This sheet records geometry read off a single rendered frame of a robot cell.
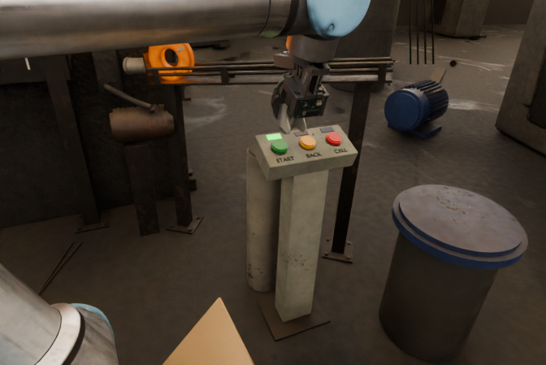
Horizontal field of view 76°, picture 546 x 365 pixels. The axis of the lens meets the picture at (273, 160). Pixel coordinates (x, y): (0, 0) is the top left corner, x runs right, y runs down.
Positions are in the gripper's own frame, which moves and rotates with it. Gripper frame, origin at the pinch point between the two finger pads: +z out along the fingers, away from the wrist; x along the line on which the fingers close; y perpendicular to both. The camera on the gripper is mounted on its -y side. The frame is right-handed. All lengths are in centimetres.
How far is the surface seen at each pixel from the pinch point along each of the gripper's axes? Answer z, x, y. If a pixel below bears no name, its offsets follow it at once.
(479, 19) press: 192, 652, -440
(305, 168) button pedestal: 9.3, 5.0, 5.5
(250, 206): 35.5, -2.2, -4.4
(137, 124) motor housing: 36, -30, -47
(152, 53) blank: 16, -22, -60
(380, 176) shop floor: 85, 92, -38
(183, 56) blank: 14, -13, -54
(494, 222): 14, 49, 29
